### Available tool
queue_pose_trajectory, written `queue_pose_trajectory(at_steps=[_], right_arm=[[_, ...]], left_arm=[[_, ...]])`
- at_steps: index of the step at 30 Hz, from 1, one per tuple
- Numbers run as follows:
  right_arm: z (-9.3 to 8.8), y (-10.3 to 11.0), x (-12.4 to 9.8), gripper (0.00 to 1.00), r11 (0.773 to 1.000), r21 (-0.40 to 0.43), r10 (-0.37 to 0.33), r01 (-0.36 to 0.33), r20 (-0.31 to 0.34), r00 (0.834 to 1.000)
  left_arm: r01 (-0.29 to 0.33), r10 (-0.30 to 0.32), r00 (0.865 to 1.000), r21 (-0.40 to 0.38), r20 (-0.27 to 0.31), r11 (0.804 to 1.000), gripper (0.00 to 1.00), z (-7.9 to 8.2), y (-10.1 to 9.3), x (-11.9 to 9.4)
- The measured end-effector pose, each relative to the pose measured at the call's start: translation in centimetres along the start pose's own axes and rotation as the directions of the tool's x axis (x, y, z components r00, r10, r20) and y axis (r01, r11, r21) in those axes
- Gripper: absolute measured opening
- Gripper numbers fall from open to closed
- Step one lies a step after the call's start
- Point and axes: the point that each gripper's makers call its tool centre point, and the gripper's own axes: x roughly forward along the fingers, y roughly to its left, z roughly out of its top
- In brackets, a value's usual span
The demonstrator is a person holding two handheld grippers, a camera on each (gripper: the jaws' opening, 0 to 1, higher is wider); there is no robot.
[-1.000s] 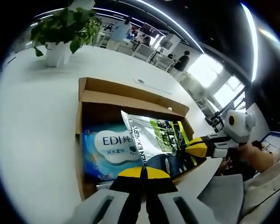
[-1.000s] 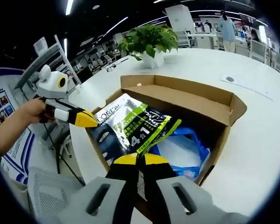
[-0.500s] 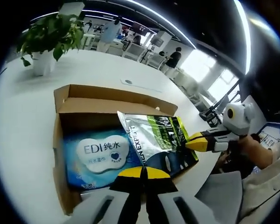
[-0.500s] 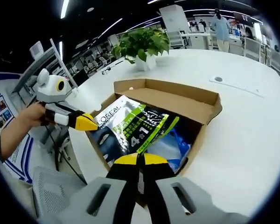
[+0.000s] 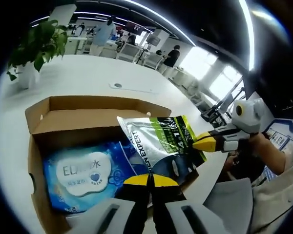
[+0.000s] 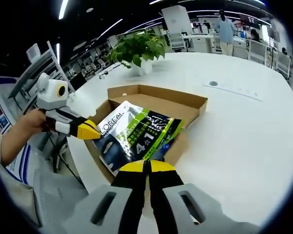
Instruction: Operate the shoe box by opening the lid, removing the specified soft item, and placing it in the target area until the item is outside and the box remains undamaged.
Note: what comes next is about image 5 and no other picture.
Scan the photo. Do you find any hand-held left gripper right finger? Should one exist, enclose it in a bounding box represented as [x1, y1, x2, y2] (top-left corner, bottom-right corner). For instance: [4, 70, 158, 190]
[150, 174, 227, 234]

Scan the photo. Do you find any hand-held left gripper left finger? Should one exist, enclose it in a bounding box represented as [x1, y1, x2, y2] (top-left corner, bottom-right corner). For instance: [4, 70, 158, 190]
[65, 174, 152, 234]

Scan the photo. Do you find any silver green soft pouch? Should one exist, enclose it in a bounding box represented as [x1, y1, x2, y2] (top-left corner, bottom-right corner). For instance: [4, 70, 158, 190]
[116, 115, 208, 193]

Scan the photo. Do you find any blue wet wipes soft pack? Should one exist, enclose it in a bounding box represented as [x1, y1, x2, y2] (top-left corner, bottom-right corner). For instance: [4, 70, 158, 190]
[42, 141, 139, 215]

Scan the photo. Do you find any brown cardboard shoe box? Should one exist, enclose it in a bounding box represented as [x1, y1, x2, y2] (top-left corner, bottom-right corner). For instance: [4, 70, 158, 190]
[25, 96, 173, 234]

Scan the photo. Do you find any grey mesh office chair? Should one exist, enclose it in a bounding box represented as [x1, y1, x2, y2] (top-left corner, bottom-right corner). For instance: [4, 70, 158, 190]
[202, 177, 261, 234]

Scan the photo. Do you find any ceiling light strip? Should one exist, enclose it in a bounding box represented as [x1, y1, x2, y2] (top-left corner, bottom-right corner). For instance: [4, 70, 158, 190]
[238, 0, 257, 72]

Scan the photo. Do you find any white office chair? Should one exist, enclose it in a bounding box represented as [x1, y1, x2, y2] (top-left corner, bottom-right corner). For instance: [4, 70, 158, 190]
[116, 43, 140, 63]
[143, 53, 163, 71]

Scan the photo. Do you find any green plant in white pot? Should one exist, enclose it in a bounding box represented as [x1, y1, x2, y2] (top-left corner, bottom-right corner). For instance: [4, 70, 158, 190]
[6, 19, 69, 90]

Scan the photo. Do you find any table cable tray cover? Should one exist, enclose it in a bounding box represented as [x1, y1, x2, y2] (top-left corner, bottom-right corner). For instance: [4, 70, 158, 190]
[108, 82, 160, 94]

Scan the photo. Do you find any wall display screen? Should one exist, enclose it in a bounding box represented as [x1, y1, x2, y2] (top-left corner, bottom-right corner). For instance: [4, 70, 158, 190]
[126, 20, 145, 35]

